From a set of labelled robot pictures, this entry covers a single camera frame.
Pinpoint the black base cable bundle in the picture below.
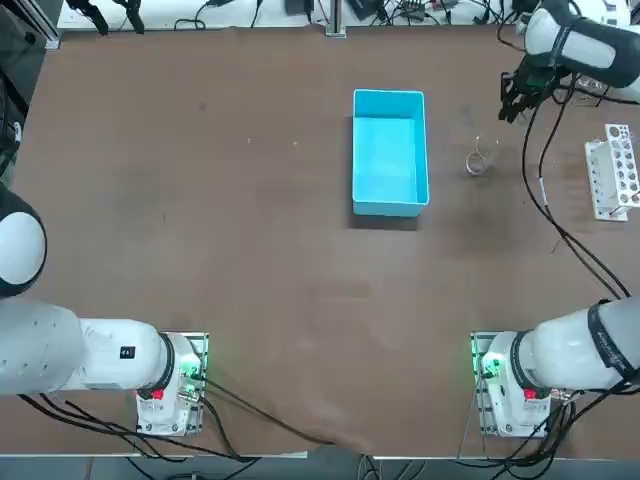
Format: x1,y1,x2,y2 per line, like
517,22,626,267
457,389,640,469
17,392,261,462

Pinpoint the black stand leg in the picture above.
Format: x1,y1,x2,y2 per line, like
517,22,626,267
112,0,146,35
67,0,109,36

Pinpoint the blue plastic bin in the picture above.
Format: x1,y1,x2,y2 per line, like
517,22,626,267
351,88,432,218

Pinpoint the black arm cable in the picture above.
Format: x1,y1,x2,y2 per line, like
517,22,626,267
519,92,626,301
538,74,632,300

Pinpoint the large glass beaker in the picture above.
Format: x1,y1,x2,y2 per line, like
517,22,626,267
464,132,501,177

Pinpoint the black electronics box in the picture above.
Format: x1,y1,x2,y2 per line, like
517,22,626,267
347,0,386,21

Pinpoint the black base power cable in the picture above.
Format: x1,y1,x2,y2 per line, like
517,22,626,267
197,377,371,454

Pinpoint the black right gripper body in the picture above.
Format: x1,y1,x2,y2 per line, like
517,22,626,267
511,54,558,105

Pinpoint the white test-tube rack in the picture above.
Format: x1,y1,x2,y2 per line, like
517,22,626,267
584,123,640,221

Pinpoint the aluminium frame rail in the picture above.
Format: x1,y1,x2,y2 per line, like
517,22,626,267
14,0,62,50

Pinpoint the aluminium frame post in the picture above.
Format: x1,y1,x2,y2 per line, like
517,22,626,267
324,0,349,39

